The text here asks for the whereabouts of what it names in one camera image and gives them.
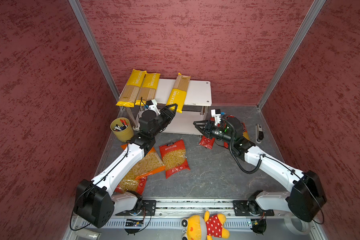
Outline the small white black device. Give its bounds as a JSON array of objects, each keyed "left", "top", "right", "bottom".
[{"left": 256, "top": 124, "right": 264, "bottom": 144}]

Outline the red macaroni bag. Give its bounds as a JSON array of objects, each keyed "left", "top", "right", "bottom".
[
  {"left": 114, "top": 177, "right": 147, "bottom": 195},
  {"left": 160, "top": 139, "right": 190, "bottom": 179}
]

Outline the red spaghetti pack middle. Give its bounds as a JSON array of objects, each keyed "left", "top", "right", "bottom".
[{"left": 224, "top": 115, "right": 238, "bottom": 139}]

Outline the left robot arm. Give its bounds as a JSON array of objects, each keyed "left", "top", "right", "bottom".
[{"left": 72, "top": 104, "right": 178, "bottom": 228}]

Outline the red spaghetti pack left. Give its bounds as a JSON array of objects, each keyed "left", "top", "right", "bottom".
[{"left": 199, "top": 136, "right": 215, "bottom": 150}]

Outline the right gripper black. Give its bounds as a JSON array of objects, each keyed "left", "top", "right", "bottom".
[{"left": 194, "top": 119, "right": 235, "bottom": 144}]

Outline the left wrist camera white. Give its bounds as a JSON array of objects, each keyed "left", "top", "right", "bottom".
[{"left": 145, "top": 99, "right": 160, "bottom": 115}]

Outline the left aluminium corner post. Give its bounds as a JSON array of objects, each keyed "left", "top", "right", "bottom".
[{"left": 69, "top": 0, "right": 120, "bottom": 101}]

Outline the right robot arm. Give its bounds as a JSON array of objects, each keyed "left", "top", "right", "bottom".
[{"left": 193, "top": 115, "right": 327, "bottom": 223}]

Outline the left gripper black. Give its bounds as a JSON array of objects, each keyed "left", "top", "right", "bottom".
[{"left": 151, "top": 103, "right": 178, "bottom": 137}]

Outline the yellow spaghetti pack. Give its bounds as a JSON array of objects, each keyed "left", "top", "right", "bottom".
[
  {"left": 135, "top": 73, "right": 161, "bottom": 105},
  {"left": 166, "top": 73, "right": 191, "bottom": 113},
  {"left": 116, "top": 69, "right": 147, "bottom": 108}
]

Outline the aluminium corner post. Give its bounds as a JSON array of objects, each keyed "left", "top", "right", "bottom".
[
  {"left": 257, "top": 0, "right": 326, "bottom": 111},
  {"left": 69, "top": 0, "right": 120, "bottom": 101}
]

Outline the yellow plush toy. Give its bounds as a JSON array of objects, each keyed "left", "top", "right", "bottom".
[{"left": 181, "top": 211, "right": 230, "bottom": 240}]

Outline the grey cylinder on rail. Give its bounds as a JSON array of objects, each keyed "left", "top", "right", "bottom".
[{"left": 76, "top": 229, "right": 101, "bottom": 240}]

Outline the red spaghetti pack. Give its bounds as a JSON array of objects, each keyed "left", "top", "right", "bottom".
[
  {"left": 242, "top": 122, "right": 250, "bottom": 140},
  {"left": 224, "top": 115, "right": 238, "bottom": 139},
  {"left": 199, "top": 136, "right": 215, "bottom": 150}
]

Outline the clear tape roll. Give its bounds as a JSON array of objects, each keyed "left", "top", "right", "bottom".
[{"left": 284, "top": 217, "right": 311, "bottom": 236}]

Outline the red macaroni bag left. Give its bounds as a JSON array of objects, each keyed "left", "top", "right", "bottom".
[{"left": 114, "top": 177, "right": 147, "bottom": 195}]

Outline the yellow pen cup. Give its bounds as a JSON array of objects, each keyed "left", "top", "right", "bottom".
[{"left": 110, "top": 118, "right": 134, "bottom": 142}]

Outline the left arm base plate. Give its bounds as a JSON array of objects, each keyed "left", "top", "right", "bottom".
[{"left": 115, "top": 200, "right": 157, "bottom": 217}]

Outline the white two-tier shelf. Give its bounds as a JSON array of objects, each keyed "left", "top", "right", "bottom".
[{"left": 119, "top": 77, "right": 213, "bottom": 136}]

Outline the red macaroni bag centre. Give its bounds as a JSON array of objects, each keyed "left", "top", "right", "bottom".
[{"left": 160, "top": 139, "right": 190, "bottom": 179}]

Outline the orange macaroni bag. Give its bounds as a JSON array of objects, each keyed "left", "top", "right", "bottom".
[{"left": 123, "top": 148, "right": 165, "bottom": 181}]

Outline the right aluminium corner post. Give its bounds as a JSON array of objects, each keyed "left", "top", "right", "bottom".
[{"left": 257, "top": 0, "right": 326, "bottom": 111}]

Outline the red spaghetti pack right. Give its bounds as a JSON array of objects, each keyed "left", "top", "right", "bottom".
[{"left": 242, "top": 122, "right": 250, "bottom": 140}]

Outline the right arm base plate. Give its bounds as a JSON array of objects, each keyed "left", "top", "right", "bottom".
[{"left": 233, "top": 200, "right": 275, "bottom": 217}]

